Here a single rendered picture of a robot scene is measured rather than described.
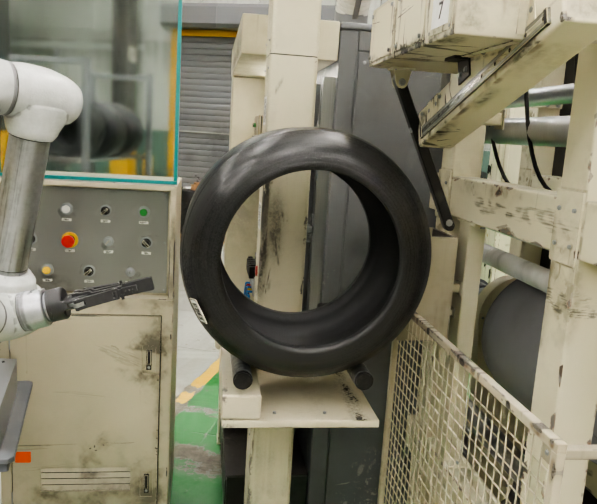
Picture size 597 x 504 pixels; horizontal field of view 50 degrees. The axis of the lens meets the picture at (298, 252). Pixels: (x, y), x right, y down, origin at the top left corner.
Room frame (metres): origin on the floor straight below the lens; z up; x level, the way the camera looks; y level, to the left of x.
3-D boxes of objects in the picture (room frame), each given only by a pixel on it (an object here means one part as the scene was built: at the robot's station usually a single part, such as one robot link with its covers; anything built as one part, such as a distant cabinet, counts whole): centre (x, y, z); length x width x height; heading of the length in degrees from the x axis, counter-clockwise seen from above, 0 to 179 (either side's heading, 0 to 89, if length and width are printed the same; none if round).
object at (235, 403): (1.54, 0.13, 0.84); 0.36 x 0.09 x 0.06; 8
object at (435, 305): (1.83, -0.35, 1.05); 0.20 x 0.15 x 0.30; 8
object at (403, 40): (1.48, -0.32, 1.71); 0.61 x 0.25 x 0.15; 8
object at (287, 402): (1.56, -0.01, 0.80); 0.37 x 0.36 x 0.02; 98
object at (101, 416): (2.18, 0.70, 0.63); 0.56 x 0.41 x 1.27; 98
